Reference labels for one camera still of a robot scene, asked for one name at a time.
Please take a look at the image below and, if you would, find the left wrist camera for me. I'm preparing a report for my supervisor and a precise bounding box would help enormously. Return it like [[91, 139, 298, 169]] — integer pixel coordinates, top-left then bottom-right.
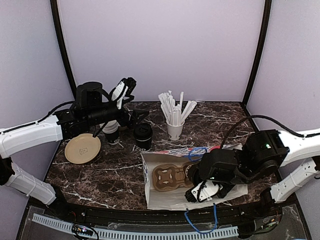
[[75, 81, 103, 109]]

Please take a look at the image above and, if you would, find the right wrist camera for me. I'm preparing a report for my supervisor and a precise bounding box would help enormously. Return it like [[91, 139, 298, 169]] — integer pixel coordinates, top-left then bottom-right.
[[198, 148, 238, 183]]

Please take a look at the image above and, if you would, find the beige round plate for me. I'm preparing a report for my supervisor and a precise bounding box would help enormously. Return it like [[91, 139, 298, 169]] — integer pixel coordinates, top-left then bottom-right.
[[64, 133, 101, 165]]

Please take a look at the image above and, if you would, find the stack of paper cups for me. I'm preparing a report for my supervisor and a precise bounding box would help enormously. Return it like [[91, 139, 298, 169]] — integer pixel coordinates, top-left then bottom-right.
[[102, 120, 120, 145]]

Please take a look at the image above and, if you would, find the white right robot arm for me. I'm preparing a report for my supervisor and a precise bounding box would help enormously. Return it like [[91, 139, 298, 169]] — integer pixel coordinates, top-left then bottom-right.
[[185, 115, 320, 217]]

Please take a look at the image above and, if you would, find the black front rail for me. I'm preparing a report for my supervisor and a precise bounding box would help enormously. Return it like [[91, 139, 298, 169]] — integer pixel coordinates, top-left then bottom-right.
[[46, 201, 283, 225]]

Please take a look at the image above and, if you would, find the checkered paper bag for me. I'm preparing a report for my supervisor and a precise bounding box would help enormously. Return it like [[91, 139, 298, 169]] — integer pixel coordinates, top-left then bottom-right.
[[141, 146, 248, 211]]

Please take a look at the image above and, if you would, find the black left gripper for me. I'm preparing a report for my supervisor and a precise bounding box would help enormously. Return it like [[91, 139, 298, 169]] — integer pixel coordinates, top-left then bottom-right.
[[84, 100, 149, 130]]

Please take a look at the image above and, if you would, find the white cup holding straws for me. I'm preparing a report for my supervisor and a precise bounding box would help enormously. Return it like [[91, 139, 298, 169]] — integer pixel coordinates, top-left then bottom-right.
[[166, 121, 185, 141]]

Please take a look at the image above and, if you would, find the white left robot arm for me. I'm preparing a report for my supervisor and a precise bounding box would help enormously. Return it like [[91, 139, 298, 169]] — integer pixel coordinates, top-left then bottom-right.
[[0, 106, 149, 218]]

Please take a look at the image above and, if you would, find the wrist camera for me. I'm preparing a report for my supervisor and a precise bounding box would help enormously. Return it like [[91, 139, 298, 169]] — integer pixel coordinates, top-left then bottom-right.
[[198, 148, 238, 183], [75, 81, 103, 109]]

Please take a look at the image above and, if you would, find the brown pulp cup carrier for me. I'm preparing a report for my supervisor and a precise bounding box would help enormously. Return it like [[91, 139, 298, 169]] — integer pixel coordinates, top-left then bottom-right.
[[152, 162, 196, 192]]

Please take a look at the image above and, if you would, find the bundle of wrapped straws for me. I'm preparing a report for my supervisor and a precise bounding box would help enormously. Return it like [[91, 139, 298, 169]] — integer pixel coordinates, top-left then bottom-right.
[[158, 90, 198, 127]]

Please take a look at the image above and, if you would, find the white slotted cable duct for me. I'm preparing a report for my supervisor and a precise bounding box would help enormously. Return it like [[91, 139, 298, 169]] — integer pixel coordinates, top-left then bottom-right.
[[31, 213, 239, 240]]

